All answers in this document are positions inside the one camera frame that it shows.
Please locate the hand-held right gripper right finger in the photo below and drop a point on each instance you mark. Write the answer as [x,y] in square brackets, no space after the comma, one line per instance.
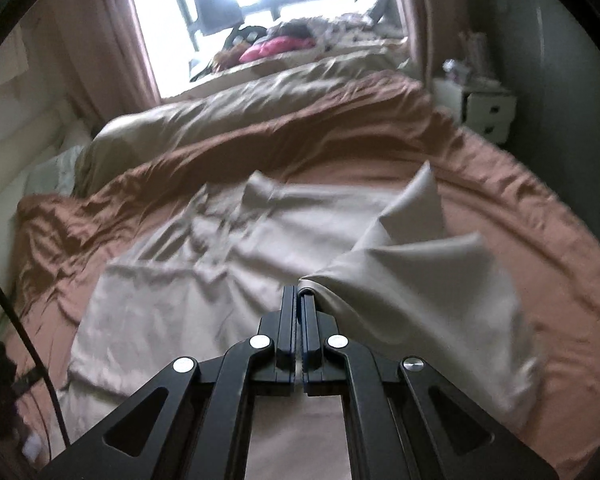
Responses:
[307,340]

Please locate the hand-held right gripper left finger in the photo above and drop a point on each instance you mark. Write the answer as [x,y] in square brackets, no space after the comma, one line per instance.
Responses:
[287,330]

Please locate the beige garment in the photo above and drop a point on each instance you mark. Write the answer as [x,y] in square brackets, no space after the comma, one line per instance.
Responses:
[205,280]

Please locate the pile of clothes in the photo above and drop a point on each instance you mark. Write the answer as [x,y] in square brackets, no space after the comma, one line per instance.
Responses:
[340,30]

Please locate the pale green pillow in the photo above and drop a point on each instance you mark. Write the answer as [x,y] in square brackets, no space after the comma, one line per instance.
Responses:
[55,170]

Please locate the beige duvet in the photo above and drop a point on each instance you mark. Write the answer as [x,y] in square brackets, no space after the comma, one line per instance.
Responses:
[230,110]

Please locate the brown bed sheet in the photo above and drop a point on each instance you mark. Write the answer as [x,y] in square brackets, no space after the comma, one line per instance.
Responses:
[505,210]

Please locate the white padded headboard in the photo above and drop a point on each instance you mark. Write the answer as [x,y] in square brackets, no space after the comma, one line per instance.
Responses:
[25,125]

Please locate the red cloth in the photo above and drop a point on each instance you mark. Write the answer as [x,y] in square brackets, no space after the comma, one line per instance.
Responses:
[270,47]

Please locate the white nightstand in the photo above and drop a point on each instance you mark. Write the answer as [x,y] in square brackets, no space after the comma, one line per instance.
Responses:
[480,107]

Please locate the pink curtain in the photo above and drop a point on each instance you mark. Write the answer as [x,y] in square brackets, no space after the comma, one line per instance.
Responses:
[130,35]
[410,10]

